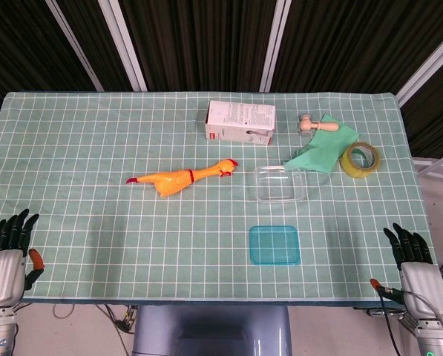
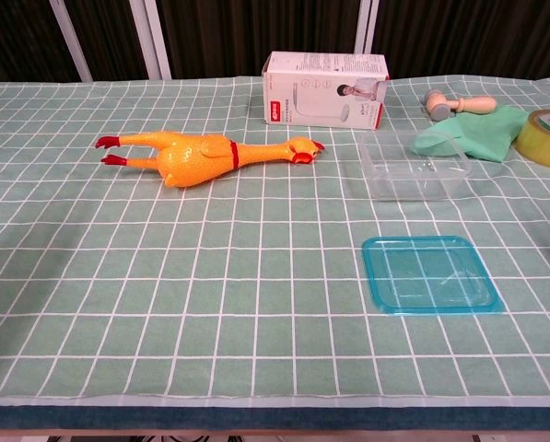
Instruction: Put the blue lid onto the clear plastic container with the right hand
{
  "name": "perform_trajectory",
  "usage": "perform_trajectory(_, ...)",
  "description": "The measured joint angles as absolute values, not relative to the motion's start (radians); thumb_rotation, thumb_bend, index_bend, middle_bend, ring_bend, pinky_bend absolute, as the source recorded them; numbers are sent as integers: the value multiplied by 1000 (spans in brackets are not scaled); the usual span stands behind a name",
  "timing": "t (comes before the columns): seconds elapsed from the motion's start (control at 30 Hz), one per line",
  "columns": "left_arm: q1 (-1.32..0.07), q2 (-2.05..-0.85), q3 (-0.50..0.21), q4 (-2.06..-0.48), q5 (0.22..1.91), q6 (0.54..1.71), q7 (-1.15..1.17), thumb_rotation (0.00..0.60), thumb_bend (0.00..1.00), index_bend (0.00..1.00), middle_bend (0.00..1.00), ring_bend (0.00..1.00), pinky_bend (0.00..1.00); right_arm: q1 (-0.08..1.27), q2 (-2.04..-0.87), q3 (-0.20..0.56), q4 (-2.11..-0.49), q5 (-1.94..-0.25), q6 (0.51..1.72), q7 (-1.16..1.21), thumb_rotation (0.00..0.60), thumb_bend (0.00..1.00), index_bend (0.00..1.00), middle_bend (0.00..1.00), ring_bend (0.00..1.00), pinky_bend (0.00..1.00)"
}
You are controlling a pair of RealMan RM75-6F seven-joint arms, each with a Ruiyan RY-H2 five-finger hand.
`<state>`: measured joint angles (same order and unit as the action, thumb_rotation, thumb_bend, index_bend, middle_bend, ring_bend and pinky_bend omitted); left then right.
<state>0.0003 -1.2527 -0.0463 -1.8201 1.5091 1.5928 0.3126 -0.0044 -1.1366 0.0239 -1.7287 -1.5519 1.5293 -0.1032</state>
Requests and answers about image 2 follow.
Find small wooden toy hammer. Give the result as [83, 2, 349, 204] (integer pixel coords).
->
[424, 89, 497, 122]

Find green cloth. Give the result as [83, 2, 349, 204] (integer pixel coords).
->
[410, 105, 532, 163]

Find black pleated curtain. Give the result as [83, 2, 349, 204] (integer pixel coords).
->
[0, 0, 550, 83]

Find dark teal table underlay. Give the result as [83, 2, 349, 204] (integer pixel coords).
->
[0, 404, 550, 432]

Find yellow rubber chicken toy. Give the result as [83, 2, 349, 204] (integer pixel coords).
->
[94, 130, 326, 189]

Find yellow adhesive tape roll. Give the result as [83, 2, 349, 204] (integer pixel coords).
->
[513, 109, 550, 169]

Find white metal frame post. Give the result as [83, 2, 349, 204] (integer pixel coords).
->
[129, 0, 172, 79]
[355, 0, 380, 54]
[48, 0, 94, 83]

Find white cardboard product box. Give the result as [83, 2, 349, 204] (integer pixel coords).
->
[261, 51, 391, 131]

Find blue translucent lid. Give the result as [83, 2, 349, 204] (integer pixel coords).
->
[361, 235, 504, 317]

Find clear plastic container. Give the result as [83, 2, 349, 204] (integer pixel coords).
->
[357, 129, 473, 203]

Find green checkered tablecloth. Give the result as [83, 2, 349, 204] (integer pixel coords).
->
[0, 75, 550, 409]

